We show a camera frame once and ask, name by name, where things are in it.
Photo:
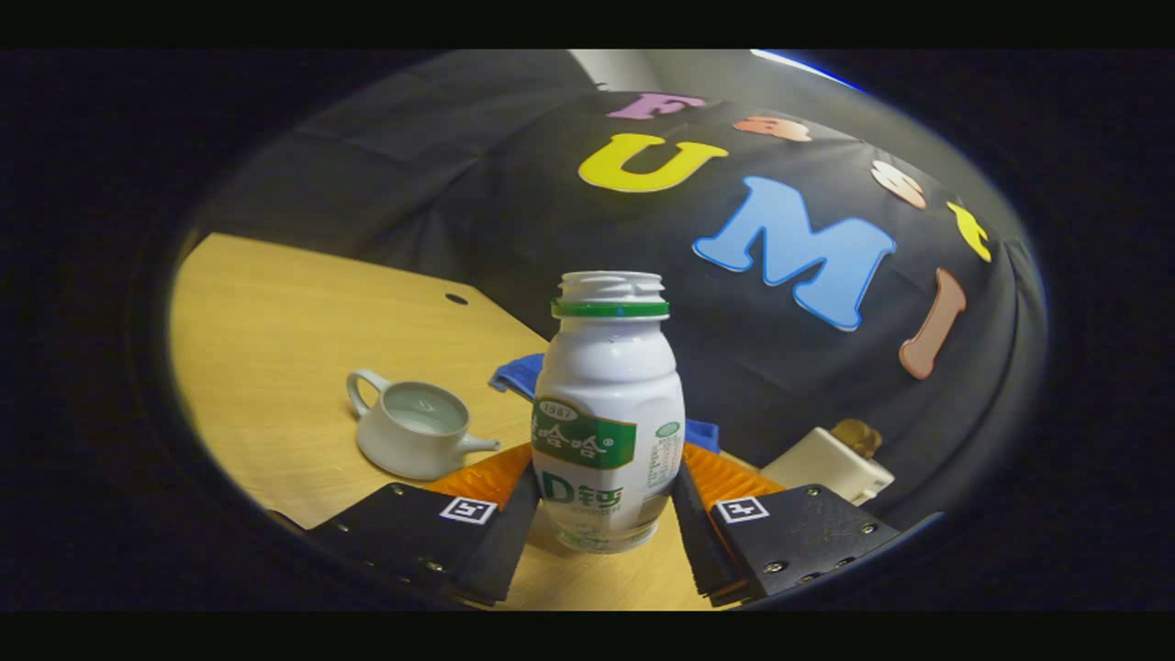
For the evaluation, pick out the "white green-label water bottle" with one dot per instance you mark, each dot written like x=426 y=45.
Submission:
x=606 y=386

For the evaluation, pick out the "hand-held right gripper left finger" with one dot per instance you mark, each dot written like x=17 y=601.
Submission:
x=505 y=542

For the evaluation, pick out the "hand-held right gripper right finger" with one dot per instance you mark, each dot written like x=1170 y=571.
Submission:
x=702 y=542

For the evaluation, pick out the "blue towel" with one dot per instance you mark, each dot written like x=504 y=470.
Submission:
x=519 y=375

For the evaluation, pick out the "black backdrop cloth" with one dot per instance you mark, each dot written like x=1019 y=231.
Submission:
x=459 y=184

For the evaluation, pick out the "brown bread slice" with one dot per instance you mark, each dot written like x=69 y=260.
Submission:
x=858 y=437

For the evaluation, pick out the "white toaster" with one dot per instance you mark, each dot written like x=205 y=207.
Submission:
x=822 y=468

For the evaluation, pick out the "white ceramic teacup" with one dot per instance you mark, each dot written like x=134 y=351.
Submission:
x=404 y=445

